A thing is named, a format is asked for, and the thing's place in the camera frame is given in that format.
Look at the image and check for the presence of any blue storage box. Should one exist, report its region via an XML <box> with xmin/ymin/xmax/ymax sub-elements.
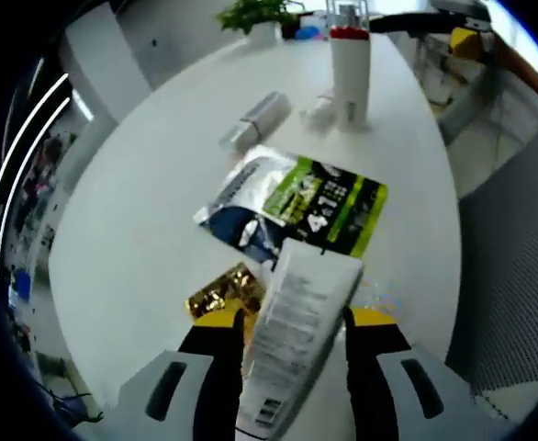
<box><xmin>11</xmin><ymin>269</ymin><xmax>32</xmax><ymax>302</ymax></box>

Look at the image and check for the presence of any green plant in white pot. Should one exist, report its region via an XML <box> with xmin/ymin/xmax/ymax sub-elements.
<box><xmin>215</xmin><ymin>0</ymin><xmax>298</xmax><ymax>46</ymax></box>

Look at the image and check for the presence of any white skincare tube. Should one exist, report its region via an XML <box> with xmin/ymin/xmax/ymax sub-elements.
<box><xmin>235</xmin><ymin>237</ymin><xmax>365</xmax><ymax>431</ymax></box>

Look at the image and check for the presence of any dark red black object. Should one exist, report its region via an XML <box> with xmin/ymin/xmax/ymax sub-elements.
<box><xmin>280</xmin><ymin>13</ymin><xmax>308</xmax><ymax>41</ymax></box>

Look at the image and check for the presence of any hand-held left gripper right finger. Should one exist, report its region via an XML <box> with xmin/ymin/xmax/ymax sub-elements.
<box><xmin>342</xmin><ymin>306</ymin><xmax>519</xmax><ymax>441</ymax></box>

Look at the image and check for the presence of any silver clear-cap skincare bottle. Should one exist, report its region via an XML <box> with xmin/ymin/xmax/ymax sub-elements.
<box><xmin>217</xmin><ymin>90</ymin><xmax>294</xmax><ymax>153</ymax></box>

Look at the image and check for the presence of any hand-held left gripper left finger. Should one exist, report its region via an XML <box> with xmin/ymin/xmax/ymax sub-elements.
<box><xmin>117</xmin><ymin>307</ymin><xmax>248</xmax><ymax>441</ymax></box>

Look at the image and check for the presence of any green black skincare sachet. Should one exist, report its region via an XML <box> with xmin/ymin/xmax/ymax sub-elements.
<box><xmin>193</xmin><ymin>144</ymin><xmax>389</xmax><ymax>259</ymax></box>

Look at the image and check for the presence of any large red-ring skincare bottle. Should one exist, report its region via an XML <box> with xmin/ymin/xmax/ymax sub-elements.
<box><xmin>324</xmin><ymin>0</ymin><xmax>372</xmax><ymax>133</ymax></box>

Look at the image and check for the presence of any gold foil skincare sachet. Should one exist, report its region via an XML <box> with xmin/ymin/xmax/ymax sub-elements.
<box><xmin>184</xmin><ymin>261</ymin><xmax>269</xmax><ymax>325</ymax></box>

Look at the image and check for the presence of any small blue object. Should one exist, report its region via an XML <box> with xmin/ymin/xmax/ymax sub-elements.
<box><xmin>296</xmin><ymin>25</ymin><xmax>326</xmax><ymax>42</ymax></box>

